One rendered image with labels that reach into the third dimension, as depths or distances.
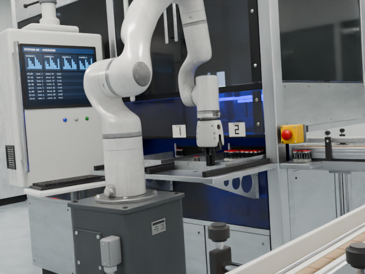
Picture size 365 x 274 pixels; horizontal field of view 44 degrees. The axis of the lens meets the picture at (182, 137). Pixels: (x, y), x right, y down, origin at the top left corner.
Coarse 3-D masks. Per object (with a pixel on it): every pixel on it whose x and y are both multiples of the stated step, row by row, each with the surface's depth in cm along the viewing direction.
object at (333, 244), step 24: (360, 216) 58; (216, 240) 42; (312, 240) 48; (336, 240) 58; (360, 240) 58; (216, 264) 42; (240, 264) 42; (264, 264) 41; (288, 264) 45; (312, 264) 50; (336, 264) 39; (360, 264) 33
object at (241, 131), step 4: (232, 124) 196; (236, 124) 195; (240, 124) 193; (244, 124) 192; (232, 128) 196; (236, 128) 195; (240, 128) 194; (244, 128) 192; (232, 132) 196; (236, 132) 195; (240, 132) 194; (244, 132) 192
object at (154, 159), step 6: (144, 156) 219; (150, 156) 222; (156, 156) 225; (162, 156) 228; (168, 156) 231; (186, 156) 203; (192, 156) 205; (144, 162) 198; (150, 162) 195; (156, 162) 193; (162, 162) 192; (168, 162) 194
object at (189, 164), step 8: (176, 160) 185; (184, 160) 189; (192, 160) 193; (200, 160) 197; (216, 160) 205; (240, 160) 175; (248, 160) 179; (176, 168) 185; (184, 168) 182; (192, 168) 179; (200, 168) 176; (208, 168) 174; (216, 168) 171
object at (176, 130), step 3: (174, 126) 220; (177, 126) 219; (180, 126) 217; (183, 126) 216; (174, 129) 220; (177, 129) 219; (180, 129) 217; (183, 129) 216; (174, 132) 220; (177, 132) 219; (183, 132) 216; (174, 135) 220; (177, 135) 219; (180, 135) 218; (183, 135) 216
